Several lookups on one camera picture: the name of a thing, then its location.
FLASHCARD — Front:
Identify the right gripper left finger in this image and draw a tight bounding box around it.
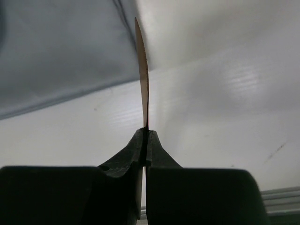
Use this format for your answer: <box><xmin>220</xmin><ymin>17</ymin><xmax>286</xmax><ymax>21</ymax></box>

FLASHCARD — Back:
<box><xmin>0</xmin><ymin>129</ymin><xmax>144</xmax><ymax>225</ymax></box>

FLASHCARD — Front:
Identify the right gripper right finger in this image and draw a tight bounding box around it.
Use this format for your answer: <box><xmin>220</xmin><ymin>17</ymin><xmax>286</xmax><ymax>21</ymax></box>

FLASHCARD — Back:
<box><xmin>146</xmin><ymin>131</ymin><xmax>270</xmax><ymax>225</ymax></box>

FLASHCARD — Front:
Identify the copper knife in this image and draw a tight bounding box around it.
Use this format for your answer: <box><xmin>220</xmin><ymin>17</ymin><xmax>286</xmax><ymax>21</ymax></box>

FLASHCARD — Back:
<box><xmin>135</xmin><ymin>17</ymin><xmax>149</xmax><ymax>130</ymax></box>

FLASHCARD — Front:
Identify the grey cloth napkin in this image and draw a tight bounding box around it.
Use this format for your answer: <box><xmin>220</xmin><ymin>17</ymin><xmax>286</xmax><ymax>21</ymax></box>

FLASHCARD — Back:
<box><xmin>0</xmin><ymin>0</ymin><xmax>138</xmax><ymax>119</ymax></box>

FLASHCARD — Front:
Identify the aluminium rail front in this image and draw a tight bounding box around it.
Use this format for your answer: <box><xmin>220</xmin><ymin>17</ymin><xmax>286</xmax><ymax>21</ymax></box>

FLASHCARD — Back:
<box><xmin>261</xmin><ymin>187</ymin><xmax>300</xmax><ymax>216</ymax></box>

